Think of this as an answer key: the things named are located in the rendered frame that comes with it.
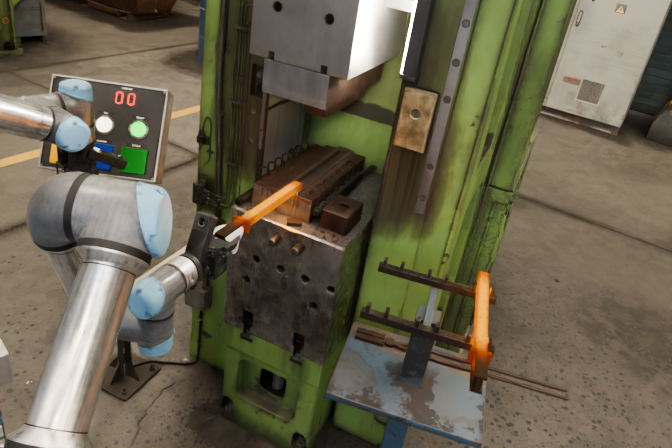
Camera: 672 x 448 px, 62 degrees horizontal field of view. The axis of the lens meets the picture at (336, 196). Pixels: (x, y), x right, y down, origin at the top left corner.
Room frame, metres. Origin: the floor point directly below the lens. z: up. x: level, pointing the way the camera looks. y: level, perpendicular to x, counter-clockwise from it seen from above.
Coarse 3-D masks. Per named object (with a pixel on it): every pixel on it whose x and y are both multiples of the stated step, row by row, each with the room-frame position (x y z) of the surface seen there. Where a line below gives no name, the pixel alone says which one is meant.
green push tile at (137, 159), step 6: (126, 150) 1.48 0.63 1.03; (132, 150) 1.49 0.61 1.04; (138, 150) 1.49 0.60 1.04; (144, 150) 1.49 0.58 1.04; (126, 156) 1.48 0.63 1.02; (132, 156) 1.48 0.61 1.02; (138, 156) 1.48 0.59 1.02; (144, 156) 1.48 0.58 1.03; (132, 162) 1.47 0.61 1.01; (138, 162) 1.47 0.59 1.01; (144, 162) 1.47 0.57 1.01; (126, 168) 1.46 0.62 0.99; (132, 168) 1.46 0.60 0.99; (138, 168) 1.46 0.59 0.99; (144, 168) 1.47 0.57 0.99; (138, 174) 1.46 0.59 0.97; (144, 174) 1.46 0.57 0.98
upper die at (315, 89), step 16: (272, 64) 1.51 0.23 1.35; (288, 64) 1.49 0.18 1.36; (272, 80) 1.50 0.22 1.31; (288, 80) 1.49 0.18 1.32; (304, 80) 1.47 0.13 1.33; (320, 80) 1.45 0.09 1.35; (336, 80) 1.49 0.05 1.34; (352, 80) 1.60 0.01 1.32; (368, 80) 1.73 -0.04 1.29; (288, 96) 1.48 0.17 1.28; (304, 96) 1.47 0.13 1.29; (320, 96) 1.45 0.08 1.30; (336, 96) 1.50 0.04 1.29
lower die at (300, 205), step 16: (304, 160) 1.72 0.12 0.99; (320, 160) 1.72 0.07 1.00; (352, 160) 1.79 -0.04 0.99; (272, 176) 1.58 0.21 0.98; (288, 176) 1.58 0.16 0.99; (320, 176) 1.60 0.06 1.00; (256, 192) 1.51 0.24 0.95; (272, 192) 1.49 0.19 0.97; (304, 192) 1.49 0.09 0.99; (320, 192) 1.51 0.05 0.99; (288, 208) 1.47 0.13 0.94; (304, 208) 1.45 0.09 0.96
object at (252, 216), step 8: (288, 184) 1.49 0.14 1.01; (296, 184) 1.50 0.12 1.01; (280, 192) 1.43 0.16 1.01; (288, 192) 1.44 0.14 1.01; (264, 200) 1.36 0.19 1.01; (272, 200) 1.37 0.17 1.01; (280, 200) 1.39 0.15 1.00; (256, 208) 1.31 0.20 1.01; (264, 208) 1.32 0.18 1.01; (272, 208) 1.35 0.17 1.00; (248, 216) 1.26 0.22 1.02; (256, 216) 1.27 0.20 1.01; (232, 224) 1.20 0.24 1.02; (240, 224) 1.20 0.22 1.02; (248, 224) 1.22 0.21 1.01; (216, 232) 1.15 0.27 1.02; (224, 232) 1.15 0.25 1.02; (232, 232) 1.17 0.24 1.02; (248, 232) 1.22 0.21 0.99
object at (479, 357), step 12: (480, 276) 1.26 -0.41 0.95; (480, 288) 1.21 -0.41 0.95; (480, 300) 1.16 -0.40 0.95; (480, 312) 1.11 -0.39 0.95; (480, 324) 1.06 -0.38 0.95; (480, 336) 1.02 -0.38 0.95; (480, 348) 0.98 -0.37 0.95; (468, 360) 0.96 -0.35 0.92; (480, 360) 0.93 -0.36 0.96; (480, 372) 0.89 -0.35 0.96; (480, 384) 0.88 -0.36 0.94
